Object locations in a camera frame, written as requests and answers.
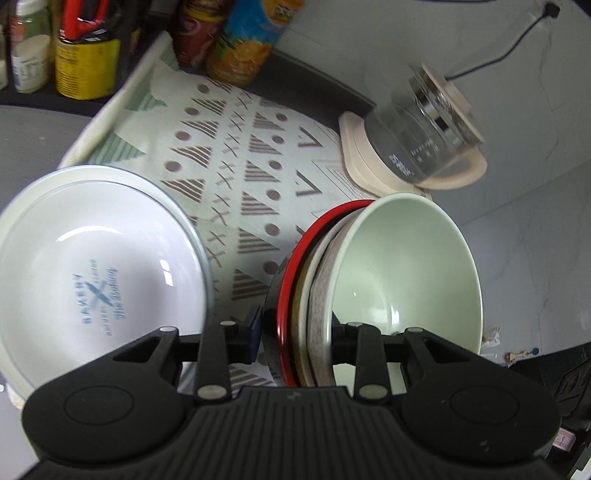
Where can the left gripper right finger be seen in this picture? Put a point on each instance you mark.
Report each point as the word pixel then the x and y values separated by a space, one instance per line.
pixel 360 355

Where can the green bowl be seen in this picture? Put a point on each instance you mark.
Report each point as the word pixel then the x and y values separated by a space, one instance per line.
pixel 300 307
pixel 401 262

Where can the orange juice bottle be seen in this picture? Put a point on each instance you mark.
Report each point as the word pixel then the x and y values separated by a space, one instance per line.
pixel 248 37

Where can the red drink can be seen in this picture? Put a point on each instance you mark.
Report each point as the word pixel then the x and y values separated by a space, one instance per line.
pixel 199 25

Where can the green bowl front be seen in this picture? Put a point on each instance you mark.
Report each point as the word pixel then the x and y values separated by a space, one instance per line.
pixel 401 262

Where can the white plate blue fish drawing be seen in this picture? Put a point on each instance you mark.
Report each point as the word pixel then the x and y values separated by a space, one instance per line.
pixel 198 258

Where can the white bakery plate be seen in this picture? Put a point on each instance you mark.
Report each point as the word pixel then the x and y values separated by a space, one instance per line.
pixel 92 281

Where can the cream kettle base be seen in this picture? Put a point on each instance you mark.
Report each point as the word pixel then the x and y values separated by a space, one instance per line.
pixel 364 165

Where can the white cap seasoning jar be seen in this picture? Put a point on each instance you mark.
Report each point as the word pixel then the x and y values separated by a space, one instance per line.
pixel 30 42

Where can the glass electric kettle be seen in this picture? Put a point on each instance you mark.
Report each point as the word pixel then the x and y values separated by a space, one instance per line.
pixel 428 137

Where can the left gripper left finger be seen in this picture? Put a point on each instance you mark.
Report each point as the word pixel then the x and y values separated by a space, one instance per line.
pixel 222 344

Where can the patterned fringed table cloth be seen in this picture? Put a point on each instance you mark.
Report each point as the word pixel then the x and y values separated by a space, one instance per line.
pixel 250 174

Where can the red and black bowl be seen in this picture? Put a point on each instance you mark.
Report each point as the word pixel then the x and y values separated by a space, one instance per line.
pixel 276 309

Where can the soy sauce bottle yellow label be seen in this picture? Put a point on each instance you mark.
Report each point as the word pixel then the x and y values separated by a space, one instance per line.
pixel 86 69

